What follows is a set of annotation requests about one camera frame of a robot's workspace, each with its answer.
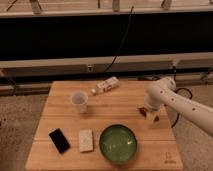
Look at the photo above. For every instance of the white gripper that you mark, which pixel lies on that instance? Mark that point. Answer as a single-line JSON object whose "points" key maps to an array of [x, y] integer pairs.
{"points": [[152, 116]]}

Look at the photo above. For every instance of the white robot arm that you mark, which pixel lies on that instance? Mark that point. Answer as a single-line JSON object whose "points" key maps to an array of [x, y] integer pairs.
{"points": [[162, 92]]}

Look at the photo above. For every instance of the green ceramic bowl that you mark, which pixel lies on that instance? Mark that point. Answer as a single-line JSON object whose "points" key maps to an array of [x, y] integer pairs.
{"points": [[118, 144]]}

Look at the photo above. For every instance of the white plastic bottle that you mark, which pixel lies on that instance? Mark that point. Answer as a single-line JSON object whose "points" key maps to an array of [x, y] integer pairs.
{"points": [[105, 86]]}

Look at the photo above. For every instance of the wooden cutting board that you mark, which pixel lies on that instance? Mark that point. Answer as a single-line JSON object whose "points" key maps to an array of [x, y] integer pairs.
{"points": [[157, 149]]}

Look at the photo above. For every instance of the white sponge block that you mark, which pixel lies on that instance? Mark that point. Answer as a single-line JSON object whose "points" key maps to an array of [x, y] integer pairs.
{"points": [[86, 140]]}

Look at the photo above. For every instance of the clear plastic cup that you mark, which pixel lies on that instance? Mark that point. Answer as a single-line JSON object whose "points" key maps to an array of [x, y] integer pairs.
{"points": [[79, 100]]}

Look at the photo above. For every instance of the black smartphone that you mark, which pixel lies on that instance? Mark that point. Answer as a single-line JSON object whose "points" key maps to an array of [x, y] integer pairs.
{"points": [[59, 140]]}

